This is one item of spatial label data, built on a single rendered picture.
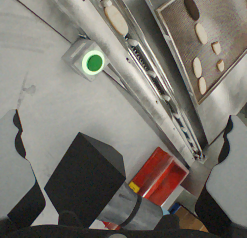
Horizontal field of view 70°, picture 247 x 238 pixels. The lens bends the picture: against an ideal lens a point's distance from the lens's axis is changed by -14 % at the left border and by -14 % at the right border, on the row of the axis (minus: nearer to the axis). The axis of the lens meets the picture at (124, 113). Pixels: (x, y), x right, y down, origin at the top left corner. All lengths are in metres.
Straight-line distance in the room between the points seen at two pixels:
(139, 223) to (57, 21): 0.57
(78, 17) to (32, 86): 0.19
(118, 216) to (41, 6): 0.56
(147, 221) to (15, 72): 0.52
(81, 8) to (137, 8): 0.21
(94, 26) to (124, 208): 0.47
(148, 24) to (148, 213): 0.56
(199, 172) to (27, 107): 1.09
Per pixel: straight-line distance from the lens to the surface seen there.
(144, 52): 0.62
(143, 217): 0.59
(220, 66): 0.91
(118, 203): 0.55
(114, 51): 0.53
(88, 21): 0.48
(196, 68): 0.77
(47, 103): 0.53
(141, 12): 0.63
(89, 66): 0.45
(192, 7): 0.66
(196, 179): 1.32
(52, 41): 0.49
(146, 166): 0.95
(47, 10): 0.48
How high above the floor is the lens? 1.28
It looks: 42 degrees down
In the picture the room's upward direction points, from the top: 124 degrees clockwise
